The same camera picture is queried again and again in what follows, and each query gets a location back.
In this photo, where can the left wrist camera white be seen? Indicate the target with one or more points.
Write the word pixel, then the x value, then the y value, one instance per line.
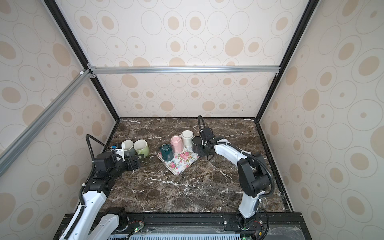
pixel 119 149

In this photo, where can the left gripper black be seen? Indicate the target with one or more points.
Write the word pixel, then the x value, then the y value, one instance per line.
pixel 136 163

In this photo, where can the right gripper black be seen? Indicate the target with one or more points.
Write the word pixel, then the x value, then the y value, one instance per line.
pixel 200 151

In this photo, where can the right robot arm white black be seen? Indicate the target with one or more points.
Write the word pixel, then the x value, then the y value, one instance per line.
pixel 255 179

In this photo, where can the dark teal mug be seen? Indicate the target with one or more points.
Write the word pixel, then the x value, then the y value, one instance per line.
pixel 167 152

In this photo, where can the horizontal aluminium bar back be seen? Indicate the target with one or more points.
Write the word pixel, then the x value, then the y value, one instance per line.
pixel 185 70

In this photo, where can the black mug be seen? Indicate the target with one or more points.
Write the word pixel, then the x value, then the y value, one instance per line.
pixel 196 141

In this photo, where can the diagonal aluminium bar left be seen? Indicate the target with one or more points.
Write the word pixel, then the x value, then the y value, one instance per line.
pixel 26 137

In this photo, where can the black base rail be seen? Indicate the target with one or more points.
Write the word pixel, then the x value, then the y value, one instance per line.
pixel 205 226

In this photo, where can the pink faceted mug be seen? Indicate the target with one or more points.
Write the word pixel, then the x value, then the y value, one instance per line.
pixel 177 144

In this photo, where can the light green mug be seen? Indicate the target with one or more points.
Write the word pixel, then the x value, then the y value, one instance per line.
pixel 141 147

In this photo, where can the floral rectangular tray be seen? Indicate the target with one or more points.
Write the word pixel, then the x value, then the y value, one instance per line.
pixel 181 161

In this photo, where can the grey mug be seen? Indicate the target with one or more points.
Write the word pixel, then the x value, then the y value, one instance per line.
pixel 128 147

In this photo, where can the white mug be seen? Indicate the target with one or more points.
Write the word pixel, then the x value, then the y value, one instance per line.
pixel 187 137

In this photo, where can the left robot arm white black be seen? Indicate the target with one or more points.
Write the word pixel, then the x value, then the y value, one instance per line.
pixel 107 167

